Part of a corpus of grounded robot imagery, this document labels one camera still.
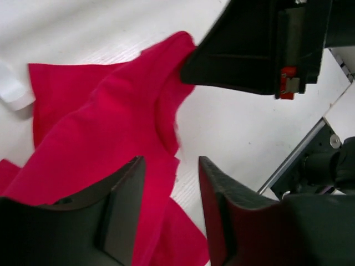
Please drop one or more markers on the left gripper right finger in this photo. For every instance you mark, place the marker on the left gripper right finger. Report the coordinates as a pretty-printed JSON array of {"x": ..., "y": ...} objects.
[{"x": 246, "y": 228}]

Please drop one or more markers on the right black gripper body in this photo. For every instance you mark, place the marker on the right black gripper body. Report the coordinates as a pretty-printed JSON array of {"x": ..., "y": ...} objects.
[{"x": 332, "y": 22}]

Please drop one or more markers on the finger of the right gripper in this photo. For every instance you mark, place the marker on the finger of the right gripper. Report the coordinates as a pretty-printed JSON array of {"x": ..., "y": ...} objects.
[{"x": 261, "y": 47}]

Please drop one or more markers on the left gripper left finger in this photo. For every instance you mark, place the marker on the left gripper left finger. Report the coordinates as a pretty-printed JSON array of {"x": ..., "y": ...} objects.
[{"x": 96, "y": 226}]

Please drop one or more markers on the red t-shirt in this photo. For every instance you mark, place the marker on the red t-shirt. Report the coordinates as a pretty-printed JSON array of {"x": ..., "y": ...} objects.
[{"x": 90, "y": 120}]

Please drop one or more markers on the white metal clothes rack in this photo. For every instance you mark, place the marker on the white metal clothes rack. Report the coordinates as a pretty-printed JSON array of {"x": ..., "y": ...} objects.
[{"x": 13, "y": 92}]

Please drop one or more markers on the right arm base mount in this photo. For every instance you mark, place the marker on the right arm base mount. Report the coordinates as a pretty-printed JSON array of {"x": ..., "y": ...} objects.
[{"x": 320, "y": 164}]

